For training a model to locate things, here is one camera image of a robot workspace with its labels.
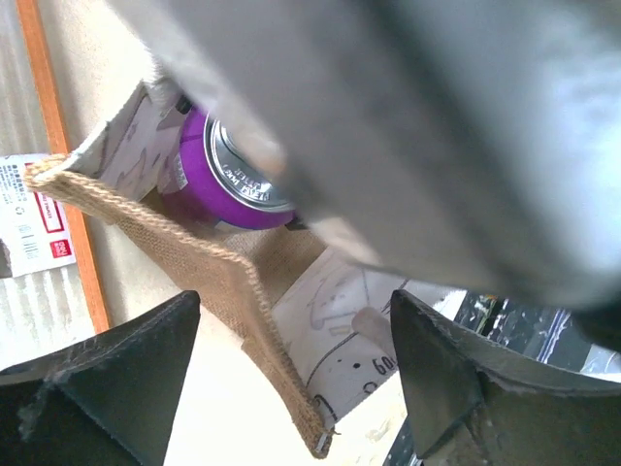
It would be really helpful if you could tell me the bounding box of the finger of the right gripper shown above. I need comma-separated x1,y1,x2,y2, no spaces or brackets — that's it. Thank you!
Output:
106,0,621,312

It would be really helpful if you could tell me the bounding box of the canvas jute tote bag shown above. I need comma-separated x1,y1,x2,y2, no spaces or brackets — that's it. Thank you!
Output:
26,74,465,459

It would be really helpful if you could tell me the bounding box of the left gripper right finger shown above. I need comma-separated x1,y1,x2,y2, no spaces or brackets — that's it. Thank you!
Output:
390,290,620,465

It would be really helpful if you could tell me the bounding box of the black aluminium base frame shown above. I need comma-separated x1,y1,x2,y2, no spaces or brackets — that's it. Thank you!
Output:
391,293,620,465

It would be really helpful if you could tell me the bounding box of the white red labelled packet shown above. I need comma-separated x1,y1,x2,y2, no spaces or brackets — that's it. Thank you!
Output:
1,153,76,279

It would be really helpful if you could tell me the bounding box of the orange wooden shelf rack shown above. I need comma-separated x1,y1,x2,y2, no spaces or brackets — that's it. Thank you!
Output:
0,0,113,370

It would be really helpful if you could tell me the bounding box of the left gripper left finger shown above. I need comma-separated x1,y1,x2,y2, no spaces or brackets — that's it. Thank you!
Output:
1,291,200,465

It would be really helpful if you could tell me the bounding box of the purple Fanta can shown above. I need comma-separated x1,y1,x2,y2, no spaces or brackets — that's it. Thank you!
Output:
157,109,295,232

